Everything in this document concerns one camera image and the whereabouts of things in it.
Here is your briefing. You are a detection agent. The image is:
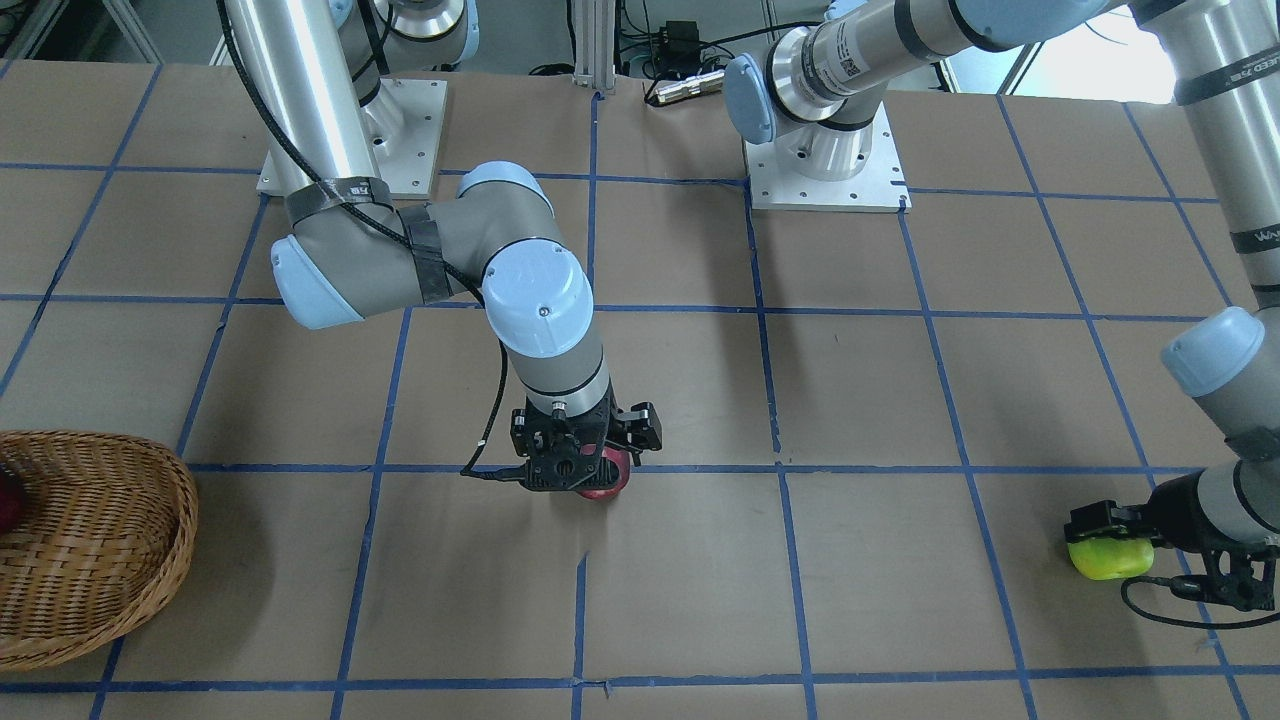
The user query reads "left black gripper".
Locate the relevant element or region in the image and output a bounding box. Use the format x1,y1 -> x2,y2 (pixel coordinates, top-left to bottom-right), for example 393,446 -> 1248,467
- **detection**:
1064,470 -> 1275,612

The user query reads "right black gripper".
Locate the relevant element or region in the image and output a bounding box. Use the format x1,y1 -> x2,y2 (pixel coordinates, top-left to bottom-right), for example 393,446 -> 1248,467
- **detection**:
509,395 -> 663,493

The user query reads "dark red apple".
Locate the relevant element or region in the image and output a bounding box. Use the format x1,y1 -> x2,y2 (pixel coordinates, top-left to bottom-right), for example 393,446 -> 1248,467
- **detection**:
573,446 -> 631,501

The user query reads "green apple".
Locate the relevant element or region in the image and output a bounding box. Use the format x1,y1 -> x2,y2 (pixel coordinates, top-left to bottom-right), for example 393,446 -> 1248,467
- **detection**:
1068,537 -> 1155,582

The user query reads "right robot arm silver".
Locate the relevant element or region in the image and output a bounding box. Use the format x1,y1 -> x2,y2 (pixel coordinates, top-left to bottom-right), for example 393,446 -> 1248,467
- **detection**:
218,1 -> 662,500

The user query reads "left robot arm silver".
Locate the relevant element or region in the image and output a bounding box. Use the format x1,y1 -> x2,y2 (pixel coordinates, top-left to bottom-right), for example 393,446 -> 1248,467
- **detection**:
726,1 -> 1277,626

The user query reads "wicker basket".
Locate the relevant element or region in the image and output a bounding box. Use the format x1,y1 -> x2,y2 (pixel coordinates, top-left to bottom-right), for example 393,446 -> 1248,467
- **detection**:
1,430 -> 198,671

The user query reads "silver cylinder connector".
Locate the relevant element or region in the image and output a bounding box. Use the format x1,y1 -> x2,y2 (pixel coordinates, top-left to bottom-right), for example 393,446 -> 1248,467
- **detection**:
644,69 -> 724,108

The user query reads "black power adapter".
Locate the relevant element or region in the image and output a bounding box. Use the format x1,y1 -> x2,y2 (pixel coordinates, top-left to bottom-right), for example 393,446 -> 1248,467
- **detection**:
655,20 -> 701,67

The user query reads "aluminium frame post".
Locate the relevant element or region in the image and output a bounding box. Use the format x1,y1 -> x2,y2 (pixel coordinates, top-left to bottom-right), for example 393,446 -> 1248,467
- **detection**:
570,1 -> 617,96

